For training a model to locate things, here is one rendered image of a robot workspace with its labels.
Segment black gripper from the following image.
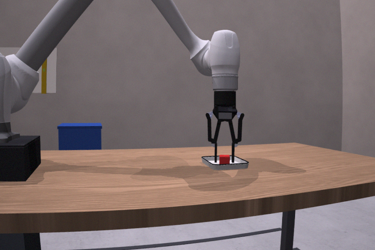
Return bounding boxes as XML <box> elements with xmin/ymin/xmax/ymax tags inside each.
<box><xmin>206</xmin><ymin>91</ymin><xmax>244</xmax><ymax>163</ymax></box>

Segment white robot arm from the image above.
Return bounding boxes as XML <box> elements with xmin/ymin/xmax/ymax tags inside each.
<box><xmin>0</xmin><ymin>0</ymin><xmax>240</xmax><ymax>143</ymax></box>

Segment red cube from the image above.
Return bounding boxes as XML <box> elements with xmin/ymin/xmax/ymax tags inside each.
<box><xmin>219</xmin><ymin>155</ymin><xmax>230</xmax><ymax>164</ymax></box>

